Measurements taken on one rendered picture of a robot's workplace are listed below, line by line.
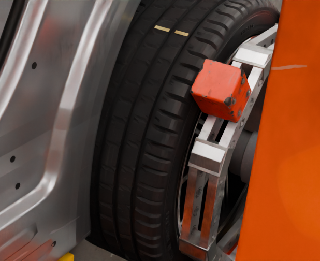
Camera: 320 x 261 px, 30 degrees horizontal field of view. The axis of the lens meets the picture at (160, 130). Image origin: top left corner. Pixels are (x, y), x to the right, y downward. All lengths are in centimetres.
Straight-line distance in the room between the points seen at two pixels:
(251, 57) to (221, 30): 8
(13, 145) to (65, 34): 19
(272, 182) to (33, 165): 45
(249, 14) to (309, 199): 60
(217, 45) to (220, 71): 10
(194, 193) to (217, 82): 22
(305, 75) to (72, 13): 46
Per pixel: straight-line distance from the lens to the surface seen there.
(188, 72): 108
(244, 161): 129
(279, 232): 74
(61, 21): 96
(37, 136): 100
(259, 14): 128
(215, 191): 110
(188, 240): 118
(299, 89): 66
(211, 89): 102
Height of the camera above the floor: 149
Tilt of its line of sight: 28 degrees down
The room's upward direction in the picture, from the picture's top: 5 degrees clockwise
